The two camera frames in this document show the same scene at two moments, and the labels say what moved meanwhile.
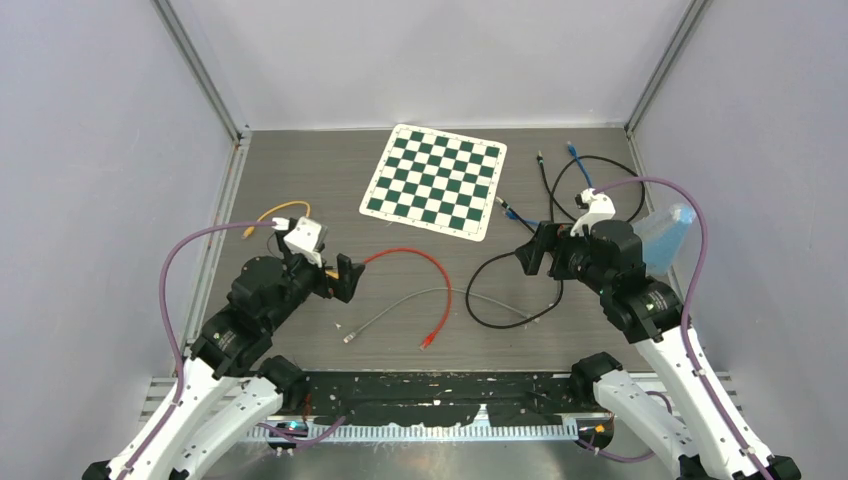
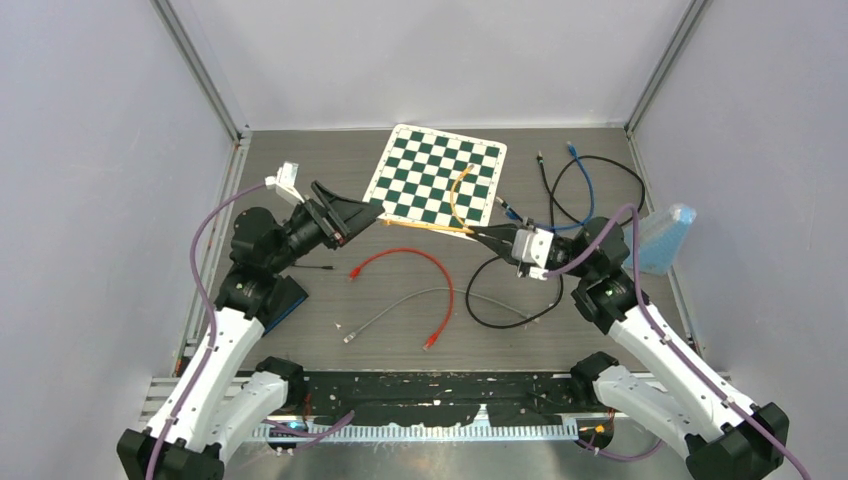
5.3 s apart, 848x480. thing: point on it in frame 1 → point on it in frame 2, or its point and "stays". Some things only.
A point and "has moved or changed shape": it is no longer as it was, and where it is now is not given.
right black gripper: [549, 234] → [500, 232]
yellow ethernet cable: [249, 230] has moved or changed shape
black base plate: [439, 398] stays
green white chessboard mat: [437, 181] stays
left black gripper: [331, 284] → [353, 216]
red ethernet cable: [429, 341] stays
